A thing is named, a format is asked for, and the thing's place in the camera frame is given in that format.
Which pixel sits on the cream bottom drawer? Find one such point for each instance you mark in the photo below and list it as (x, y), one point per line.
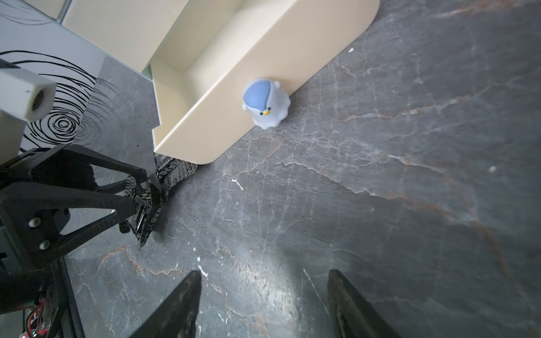
(216, 49)

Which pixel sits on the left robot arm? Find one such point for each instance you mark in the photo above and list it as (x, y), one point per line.
(45, 296)

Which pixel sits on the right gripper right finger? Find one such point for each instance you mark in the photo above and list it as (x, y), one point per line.
(351, 315)

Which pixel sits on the cream drawer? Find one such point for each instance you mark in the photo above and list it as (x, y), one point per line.
(129, 30)
(216, 49)

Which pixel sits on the light blue drawer cabinet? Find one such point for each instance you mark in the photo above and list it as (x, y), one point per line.
(55, 9)

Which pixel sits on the black cookie pack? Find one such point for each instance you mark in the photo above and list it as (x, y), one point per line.
(148, 208)
(171, 171)

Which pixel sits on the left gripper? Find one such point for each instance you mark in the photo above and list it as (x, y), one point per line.
(38, 190)

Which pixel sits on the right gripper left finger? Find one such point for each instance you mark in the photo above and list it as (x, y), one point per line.
(177, 314)

